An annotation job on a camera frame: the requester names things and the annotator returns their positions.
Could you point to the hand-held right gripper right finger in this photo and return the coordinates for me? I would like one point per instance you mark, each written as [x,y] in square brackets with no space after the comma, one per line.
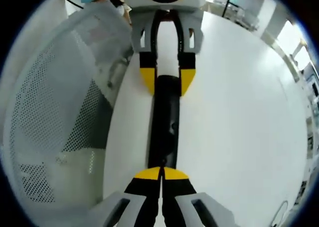
[179,194]

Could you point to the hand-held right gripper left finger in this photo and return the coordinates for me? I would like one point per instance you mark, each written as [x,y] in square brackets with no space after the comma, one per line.
[142,194]

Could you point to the black remote control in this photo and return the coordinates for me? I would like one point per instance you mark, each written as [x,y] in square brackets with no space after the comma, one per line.
[164,107]

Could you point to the white perforated mesh basket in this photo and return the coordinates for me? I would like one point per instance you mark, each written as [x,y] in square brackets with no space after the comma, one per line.
[49,100]

